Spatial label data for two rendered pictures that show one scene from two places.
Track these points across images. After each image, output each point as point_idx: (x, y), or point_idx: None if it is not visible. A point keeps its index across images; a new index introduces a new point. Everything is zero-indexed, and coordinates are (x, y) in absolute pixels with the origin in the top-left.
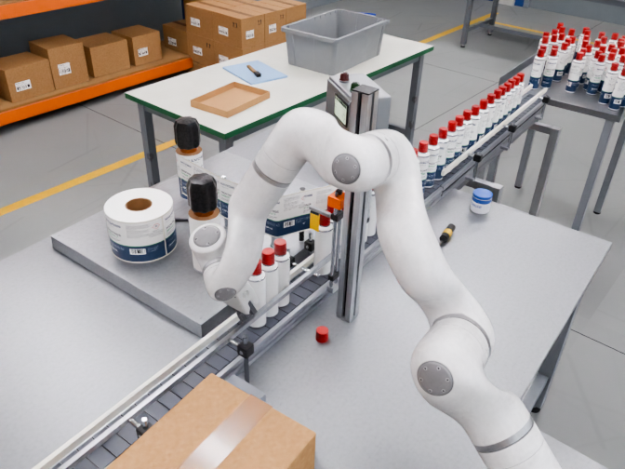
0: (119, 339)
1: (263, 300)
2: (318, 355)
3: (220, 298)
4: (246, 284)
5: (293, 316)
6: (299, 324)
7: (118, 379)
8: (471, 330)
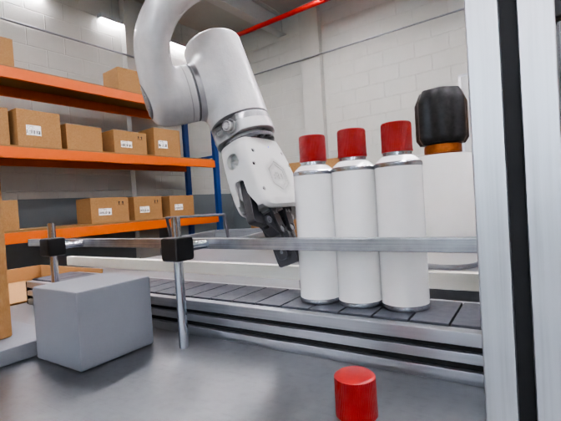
0: (285, 282)
1: (307, 229)
2: (280, 413)
3: (147, 110)
4: (235, 142)
5: (374, 329)
6: (396, 373)
7: None
8: None
